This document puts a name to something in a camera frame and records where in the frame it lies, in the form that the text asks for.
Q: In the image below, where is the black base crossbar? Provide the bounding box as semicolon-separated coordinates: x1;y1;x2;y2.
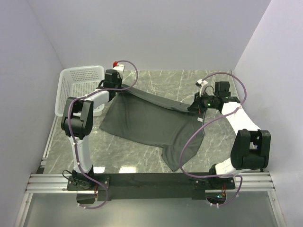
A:
67;173;235;201

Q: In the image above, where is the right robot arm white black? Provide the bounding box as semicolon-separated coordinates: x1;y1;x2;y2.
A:
188;80;271;189

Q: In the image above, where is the white perforated plastic basket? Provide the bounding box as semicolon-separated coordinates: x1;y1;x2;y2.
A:
54;65;105;117

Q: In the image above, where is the dark grey t shirt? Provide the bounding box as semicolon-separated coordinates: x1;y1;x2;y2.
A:
99;87;206;172

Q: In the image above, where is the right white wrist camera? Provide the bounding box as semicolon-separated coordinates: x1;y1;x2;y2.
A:
196;79;208;96

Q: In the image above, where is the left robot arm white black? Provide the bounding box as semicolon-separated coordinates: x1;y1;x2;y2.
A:
61;64;125;190

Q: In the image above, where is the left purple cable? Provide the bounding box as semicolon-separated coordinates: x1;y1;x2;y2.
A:
67;60;138;210

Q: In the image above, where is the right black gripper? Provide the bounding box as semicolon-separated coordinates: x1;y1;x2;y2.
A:
188;90;218;114

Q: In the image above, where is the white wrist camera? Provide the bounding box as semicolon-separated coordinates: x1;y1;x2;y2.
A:
196;79;208;96
113;61;125;75

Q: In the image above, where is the purple cable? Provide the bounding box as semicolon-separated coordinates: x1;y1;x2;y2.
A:
67;60;138;210
179;72;248;209

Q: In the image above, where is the aluminium frame rail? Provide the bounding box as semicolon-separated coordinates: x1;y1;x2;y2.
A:
14;115;71;227

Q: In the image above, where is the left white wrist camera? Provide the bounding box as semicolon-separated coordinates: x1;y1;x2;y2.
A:
113;61;125;75

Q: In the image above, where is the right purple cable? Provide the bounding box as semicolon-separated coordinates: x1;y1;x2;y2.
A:
179;72;248;209

